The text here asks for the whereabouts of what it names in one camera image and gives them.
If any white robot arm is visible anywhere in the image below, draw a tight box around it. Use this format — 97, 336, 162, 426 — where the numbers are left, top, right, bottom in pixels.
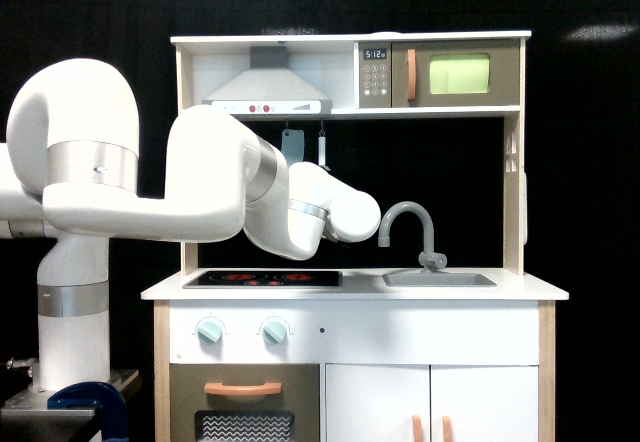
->
1, 58, 381, 391

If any grey toy faucet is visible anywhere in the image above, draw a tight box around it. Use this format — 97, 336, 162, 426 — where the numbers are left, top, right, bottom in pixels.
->
377, 201, 448, 273

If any toy pizza cutter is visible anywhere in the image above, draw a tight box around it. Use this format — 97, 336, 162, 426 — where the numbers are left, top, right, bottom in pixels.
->
317, 130, 330, 172

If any toy cleaver knife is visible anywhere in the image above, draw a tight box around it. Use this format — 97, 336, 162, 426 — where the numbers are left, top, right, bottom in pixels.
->
280, 128, 305, 166

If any grey toy sink basin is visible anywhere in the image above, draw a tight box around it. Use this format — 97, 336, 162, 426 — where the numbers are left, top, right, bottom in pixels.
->
383, 272, 497, 288

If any grey toy range hood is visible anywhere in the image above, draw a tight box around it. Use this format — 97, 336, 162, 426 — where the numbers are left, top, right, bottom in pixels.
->
202, 46, 332, 116

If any right mint stove knob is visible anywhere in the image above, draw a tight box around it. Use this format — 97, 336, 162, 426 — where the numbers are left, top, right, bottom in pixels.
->
260, 316, 289, 345

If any mint stove knob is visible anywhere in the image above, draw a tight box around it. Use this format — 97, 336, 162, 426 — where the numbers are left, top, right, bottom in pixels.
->
195, 316, 225, 345
260, 316, 289, 345

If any black toy stovetop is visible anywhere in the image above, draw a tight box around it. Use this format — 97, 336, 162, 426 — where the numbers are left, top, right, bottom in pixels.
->
183, 269, 342, 289

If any white wooden toy kitchen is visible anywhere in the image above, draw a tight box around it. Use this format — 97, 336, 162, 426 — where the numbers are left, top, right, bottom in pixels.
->
143, 31, 567, 441

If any left mint stove knob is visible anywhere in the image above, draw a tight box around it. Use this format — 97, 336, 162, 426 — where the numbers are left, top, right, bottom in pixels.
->
195, 316, 225, 345

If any toy microwave with green window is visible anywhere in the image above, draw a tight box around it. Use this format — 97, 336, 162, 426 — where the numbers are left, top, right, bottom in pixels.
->
358, 40, 520, 108

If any left white cabinet door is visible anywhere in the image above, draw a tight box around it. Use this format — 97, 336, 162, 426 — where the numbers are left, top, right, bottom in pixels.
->
325, 364, 430, 441

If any white cabinet door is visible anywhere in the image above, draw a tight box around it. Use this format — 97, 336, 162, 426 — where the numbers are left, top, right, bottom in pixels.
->
431, 366, 538, 441
325, 364, 430, 441

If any white side-mounted phone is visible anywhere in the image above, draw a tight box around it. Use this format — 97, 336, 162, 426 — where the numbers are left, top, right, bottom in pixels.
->
521, 172, 528, 246

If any toy oven door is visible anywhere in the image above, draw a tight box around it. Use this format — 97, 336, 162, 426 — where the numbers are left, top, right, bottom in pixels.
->
169, 364, 320, 441

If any right white cabinet door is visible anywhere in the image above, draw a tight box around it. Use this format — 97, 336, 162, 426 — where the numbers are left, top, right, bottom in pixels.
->
431, 366, 538, 441

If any blue clamp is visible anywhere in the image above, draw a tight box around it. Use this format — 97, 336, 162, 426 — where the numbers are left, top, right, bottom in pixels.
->
47, 382, 129, 442

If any orange microwave handle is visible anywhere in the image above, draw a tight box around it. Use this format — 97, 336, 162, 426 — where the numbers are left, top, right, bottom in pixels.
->
407, 49, 417, 101

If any orange oven handle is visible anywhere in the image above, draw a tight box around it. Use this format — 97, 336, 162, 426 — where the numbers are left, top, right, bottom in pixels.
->
204, 382, 282, 397

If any left orange cabinet handle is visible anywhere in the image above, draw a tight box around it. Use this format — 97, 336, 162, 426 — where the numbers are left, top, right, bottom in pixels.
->
412, 415, 423, 442

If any orange cabinet handle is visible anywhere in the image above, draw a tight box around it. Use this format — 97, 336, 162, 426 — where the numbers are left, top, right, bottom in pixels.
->
442, 416, 453, 442
412, 415, 423, 442

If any right orange cabinet handle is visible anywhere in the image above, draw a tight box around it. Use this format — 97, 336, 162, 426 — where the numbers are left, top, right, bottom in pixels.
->
442, 416, 453, 442

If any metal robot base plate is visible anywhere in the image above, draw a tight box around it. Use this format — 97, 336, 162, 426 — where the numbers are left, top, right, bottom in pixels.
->
1, 369, 141, 421

